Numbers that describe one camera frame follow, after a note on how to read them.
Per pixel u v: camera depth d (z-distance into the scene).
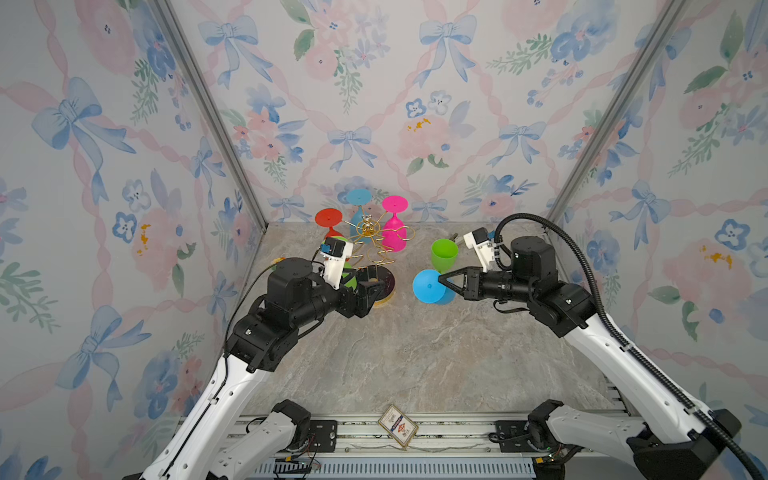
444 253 0.92
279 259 0.48
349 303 0.54
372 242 0.84
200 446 0.38
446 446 0.73
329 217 0.82
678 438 0.38
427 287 0.66
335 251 0.53
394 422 0.75
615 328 0.44
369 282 1.01
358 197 0.86
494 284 0.57
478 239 0.60
